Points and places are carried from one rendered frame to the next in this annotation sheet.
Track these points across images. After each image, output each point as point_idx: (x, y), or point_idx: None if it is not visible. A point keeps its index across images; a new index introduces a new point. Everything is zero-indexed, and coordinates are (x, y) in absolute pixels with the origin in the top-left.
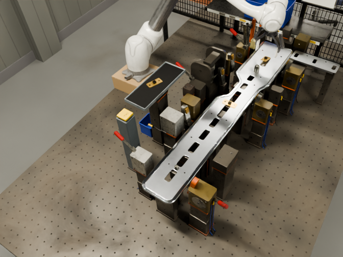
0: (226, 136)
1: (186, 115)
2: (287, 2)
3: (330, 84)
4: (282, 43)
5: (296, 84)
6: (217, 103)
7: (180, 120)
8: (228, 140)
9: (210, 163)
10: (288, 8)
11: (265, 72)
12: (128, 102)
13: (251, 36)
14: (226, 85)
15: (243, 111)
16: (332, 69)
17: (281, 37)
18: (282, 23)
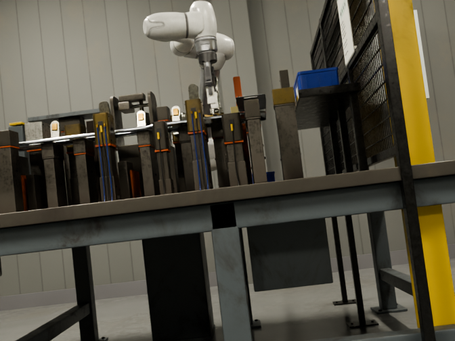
0: (77, 174)
1: (52, 133)
2: (198, 14)
3: (261, 138)
4: (206, 76)
5: (187, 120)
6: None
7: (35, 127)
8: (85, 191)
9: (28, 189)
10: (304, 71)
11: (186, 122)
12: None
13: (236, 105)
14: (179, 166)
15: (93, 133)
16: (243, 98)
17: (206, 67)
18: (159, 24)
